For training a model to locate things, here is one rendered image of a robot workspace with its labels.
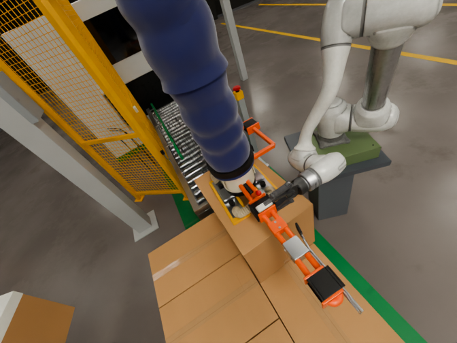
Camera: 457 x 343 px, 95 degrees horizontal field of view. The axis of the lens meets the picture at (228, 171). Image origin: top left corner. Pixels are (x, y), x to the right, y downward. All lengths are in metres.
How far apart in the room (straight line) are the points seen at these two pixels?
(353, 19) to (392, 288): 1.65
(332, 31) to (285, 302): 1.23
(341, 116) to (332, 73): 0.47
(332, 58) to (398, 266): 1.56
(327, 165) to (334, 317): 0.74
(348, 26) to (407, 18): 0.15
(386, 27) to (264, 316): 1.32
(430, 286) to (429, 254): 0.23
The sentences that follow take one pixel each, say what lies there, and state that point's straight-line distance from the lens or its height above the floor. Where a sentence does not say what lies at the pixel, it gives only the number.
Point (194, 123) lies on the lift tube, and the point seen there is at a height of 1.48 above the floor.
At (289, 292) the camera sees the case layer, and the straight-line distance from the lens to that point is 1.34.
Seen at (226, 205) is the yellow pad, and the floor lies 0.98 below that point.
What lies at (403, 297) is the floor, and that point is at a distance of 1.98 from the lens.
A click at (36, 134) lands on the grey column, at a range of 1.99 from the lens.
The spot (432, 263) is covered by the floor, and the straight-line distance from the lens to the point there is 2.13.
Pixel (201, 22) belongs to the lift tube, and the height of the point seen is 1.74.
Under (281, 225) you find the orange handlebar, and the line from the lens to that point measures 0.85.
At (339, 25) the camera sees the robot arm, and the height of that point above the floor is 1.57.
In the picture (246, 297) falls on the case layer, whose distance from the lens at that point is 1.37.
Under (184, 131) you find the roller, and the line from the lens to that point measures 2.66.
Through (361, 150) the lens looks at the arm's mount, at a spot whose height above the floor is 0.83.
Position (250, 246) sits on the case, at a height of 0.95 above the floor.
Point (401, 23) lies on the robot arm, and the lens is 0.95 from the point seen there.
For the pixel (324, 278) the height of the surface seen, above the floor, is 1.11.
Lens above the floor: 1.85
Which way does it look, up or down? 44 degrees down
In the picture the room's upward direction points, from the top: 24 degrees counter-clockwise
